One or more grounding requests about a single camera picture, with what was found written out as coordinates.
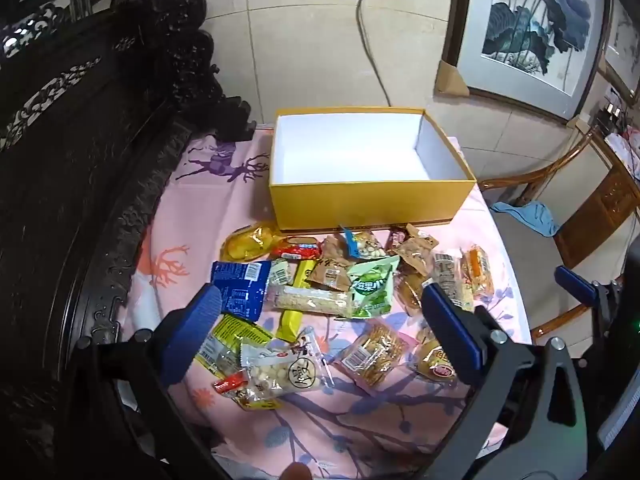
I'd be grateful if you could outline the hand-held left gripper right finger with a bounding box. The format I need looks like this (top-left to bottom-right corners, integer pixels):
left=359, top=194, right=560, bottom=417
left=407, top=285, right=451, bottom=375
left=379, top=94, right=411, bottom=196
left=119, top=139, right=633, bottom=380
left=400, top=282, right=590, bottom=480

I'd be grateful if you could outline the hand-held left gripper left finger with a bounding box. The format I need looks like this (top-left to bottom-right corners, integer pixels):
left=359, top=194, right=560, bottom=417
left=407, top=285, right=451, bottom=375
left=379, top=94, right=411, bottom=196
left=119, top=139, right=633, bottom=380
left=65, top=284, right=226, bottom=480

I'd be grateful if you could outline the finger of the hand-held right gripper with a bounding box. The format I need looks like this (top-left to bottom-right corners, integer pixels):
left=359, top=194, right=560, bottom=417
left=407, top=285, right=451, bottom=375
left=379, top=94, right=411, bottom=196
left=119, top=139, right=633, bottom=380
left=554, top=265, right=626, bottom=318

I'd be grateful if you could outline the yellow cake packet red label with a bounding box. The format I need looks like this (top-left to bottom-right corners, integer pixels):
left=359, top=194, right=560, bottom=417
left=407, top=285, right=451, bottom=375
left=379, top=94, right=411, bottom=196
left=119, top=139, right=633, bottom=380
left=407, top=327, right=458, bottom=386

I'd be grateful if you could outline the yellow green snack packet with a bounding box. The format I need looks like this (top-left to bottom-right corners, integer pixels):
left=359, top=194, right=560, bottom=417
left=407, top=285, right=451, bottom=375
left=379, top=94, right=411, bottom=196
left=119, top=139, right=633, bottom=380
left=195, top=312, right=273, bottom=380

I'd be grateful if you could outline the round bread packet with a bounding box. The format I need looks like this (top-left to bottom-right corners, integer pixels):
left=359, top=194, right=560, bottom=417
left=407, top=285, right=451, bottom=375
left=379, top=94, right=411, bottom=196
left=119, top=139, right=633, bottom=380
left=395, top=272, right=428, bottom=317

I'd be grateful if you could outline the clear long cake packet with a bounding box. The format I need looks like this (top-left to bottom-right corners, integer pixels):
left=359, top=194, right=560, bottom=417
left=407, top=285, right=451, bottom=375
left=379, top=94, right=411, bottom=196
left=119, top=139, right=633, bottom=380
left=432, top=252, right=475, bottom=311

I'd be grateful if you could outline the small red candy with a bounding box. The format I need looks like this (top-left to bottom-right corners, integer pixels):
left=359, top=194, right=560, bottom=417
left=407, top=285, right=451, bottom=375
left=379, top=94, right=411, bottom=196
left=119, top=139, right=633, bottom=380
left=212, top=370, right=249, bottom=394

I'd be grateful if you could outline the blue snack packet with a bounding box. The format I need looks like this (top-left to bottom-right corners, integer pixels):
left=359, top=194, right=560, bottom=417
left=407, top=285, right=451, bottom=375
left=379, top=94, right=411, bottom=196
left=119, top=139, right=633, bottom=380
left=210, top=260, right=272, bottom=323

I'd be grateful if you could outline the orange cake packet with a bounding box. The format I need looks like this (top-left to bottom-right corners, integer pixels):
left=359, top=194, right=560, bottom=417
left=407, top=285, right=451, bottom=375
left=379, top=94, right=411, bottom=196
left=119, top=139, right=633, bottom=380
left=460, top=245, right=496, bottom=301

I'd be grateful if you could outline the clear square cracker packet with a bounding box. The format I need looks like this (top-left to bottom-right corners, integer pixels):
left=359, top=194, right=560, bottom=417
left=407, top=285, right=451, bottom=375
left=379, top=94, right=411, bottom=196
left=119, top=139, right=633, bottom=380
left=340, top=320, right=418, bottom=388

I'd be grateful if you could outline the tan snack packet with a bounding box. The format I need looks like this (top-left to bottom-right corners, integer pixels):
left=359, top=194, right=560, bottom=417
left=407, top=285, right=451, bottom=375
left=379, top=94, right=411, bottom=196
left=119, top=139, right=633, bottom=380
left=392, top=223, right=440, bottom=277

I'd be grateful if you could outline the small brown yellow snack packet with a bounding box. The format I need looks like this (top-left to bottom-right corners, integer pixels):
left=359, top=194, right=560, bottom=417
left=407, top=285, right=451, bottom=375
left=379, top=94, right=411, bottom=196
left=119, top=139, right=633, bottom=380
left=235, top=385, right=281, bottom=411

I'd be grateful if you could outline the yellow bar packet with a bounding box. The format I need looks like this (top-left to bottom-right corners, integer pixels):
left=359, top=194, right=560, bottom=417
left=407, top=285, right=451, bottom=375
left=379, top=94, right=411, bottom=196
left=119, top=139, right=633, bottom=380
left=277, top=258, right=321, bottom=342

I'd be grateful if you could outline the yellow jelly packet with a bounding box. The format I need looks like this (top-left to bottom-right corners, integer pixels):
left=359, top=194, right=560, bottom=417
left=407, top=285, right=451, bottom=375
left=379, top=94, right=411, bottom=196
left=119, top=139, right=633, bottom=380
left=222, top=222, right=281, bottom=262

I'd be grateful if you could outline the small gold candy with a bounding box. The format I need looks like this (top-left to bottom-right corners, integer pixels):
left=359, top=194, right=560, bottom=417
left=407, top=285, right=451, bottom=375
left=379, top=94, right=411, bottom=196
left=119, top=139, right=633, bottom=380
left=270, top=259, right=296, bottom=288

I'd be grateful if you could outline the clear rice cracker packet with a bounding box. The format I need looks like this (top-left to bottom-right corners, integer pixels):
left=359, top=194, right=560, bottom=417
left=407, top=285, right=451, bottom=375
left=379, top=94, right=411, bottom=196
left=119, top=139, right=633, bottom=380
left=265, top=285, right=353, bottom=318

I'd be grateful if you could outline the blue white nut packet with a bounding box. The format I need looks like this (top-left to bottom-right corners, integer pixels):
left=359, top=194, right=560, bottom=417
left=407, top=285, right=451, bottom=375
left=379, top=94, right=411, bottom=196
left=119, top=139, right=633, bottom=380
left=340, top=227, right=387, bottom=260

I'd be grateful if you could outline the red cookie packet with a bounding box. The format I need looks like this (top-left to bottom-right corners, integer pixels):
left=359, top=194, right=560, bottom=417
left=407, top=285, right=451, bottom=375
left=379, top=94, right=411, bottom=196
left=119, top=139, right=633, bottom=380
left=272, top=237, right=322, bottom=261

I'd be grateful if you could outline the brown paper snack packet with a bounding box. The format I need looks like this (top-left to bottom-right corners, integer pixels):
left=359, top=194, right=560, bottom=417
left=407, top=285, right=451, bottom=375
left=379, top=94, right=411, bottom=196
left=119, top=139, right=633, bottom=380
left=306, top=255, right=353, bottom=292

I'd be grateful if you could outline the yellow cardboard box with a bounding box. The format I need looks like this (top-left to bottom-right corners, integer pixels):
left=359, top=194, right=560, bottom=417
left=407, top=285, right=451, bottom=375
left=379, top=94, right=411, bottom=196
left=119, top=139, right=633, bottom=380
left=268, top=106, right=477, bottom=233

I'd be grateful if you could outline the wooden chair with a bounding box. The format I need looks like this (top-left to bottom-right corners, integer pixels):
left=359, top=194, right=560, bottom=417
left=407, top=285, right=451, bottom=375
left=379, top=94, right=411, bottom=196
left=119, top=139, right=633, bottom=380
left=477, top=120, right=640, bottom=346

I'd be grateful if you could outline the blue cloth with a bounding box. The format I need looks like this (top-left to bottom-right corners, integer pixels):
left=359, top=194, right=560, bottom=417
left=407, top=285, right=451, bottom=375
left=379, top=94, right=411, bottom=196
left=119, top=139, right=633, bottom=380
left=490, top=201, right=558, bottom=237

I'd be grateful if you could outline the pink white cloth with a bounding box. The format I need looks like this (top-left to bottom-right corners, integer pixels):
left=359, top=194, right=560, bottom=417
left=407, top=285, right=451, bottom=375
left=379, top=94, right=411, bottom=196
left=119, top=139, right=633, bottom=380
left=605, top=127, right=640, bottom=181

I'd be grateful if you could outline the pink printed tablecloth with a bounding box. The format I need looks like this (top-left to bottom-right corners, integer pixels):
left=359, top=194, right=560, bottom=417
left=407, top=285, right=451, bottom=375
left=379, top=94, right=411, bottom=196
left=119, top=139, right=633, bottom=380
left=122, top=127, right=533, bottom=480

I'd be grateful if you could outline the dark carved wooden furniture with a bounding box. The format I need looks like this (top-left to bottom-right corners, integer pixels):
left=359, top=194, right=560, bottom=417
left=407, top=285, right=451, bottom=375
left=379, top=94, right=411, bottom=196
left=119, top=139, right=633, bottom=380
left=0, top=0, right=258, bottom=480

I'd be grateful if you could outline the cardboard corner protector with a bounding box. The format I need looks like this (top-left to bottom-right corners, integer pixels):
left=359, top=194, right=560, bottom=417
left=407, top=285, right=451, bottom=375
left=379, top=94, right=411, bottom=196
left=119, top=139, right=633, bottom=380
left=434, top=59, right=471, bottom=97

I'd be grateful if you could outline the framed ink painting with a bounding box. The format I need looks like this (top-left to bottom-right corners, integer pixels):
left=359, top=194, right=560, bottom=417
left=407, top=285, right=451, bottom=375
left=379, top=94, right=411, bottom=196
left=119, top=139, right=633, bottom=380
left=597, top=0, right=640, bottom=106

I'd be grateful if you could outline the framed lotus painting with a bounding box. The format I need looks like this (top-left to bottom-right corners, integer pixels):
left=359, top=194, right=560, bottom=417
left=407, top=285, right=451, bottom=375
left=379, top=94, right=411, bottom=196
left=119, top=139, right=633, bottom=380
left=440, top=0, right=613, bottom=121

